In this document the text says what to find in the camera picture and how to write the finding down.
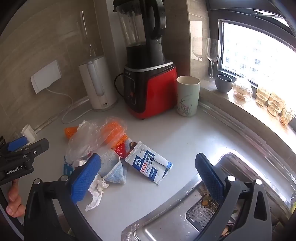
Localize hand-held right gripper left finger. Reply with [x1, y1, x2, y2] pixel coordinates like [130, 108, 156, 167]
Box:
[23, 153, 102, 241]

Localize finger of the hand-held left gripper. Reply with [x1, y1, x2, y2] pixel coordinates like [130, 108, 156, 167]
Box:
[23, 138, 50, 160]
[6, 136, 27, 151]

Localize stainless steel sink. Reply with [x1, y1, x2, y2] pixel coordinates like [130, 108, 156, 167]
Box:
[121, 151, 296, 241]

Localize black window frame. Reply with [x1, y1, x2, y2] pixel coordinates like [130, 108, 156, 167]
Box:
[206, 0, 296, 90]

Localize white mug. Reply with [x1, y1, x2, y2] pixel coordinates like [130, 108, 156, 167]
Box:
[21, 124, 37, 142]

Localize white wall socket cover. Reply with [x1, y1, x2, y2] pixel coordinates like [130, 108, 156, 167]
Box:
[31, 60, 62, 94]

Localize black blender cable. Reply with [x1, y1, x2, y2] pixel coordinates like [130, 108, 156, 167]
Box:
[114, 73, 125, 95]

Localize small dark grey pot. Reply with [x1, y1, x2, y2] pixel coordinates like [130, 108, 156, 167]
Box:
[216, 74, 233, 93]

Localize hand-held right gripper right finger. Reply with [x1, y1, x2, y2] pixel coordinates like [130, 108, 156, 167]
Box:
[195, 152, 272, 241]

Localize metal sink strainer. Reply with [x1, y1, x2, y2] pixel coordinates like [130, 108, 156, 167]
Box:
[186, 199, 220, 232]

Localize small blue packet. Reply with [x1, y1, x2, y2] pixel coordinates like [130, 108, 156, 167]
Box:
[63, 156, 77, 175]

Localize white tissue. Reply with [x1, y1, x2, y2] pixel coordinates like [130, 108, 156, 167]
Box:
[85, 175, 109, 212]

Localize clear plastic bag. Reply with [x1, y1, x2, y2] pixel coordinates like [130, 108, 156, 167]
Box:
[66, 117, 127, 163]

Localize orange mesh scrubber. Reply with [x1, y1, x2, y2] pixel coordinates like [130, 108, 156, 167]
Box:
[64, 123, 126, 149]

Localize clear wine glass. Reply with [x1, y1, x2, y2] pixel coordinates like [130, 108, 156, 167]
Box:
[206, 38, 221, 81]

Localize white electric kettle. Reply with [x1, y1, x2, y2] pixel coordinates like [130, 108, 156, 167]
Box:
[79, 55, 118, 113]

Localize glass teapot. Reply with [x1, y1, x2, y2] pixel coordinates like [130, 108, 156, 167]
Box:
[232, 76, 253, 102]

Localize white and blue wipe packet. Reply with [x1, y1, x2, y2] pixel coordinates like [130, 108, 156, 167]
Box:
[124, 141, 173, 185]

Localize red and blue snack packet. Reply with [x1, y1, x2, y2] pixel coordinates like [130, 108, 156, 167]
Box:
[98, 141, 130, 184]

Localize white power cable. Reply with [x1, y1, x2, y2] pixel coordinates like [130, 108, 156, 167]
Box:
[45, 87, 93, 124]

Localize green cup with plant print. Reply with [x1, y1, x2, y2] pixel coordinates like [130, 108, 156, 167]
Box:
[176, 75, 201, 117]

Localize person's left hand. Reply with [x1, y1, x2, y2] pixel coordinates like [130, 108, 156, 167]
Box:
[6, 179, 26, 218]

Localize red and black blender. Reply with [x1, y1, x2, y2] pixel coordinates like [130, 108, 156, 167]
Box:
[113, 0, 178, 120]

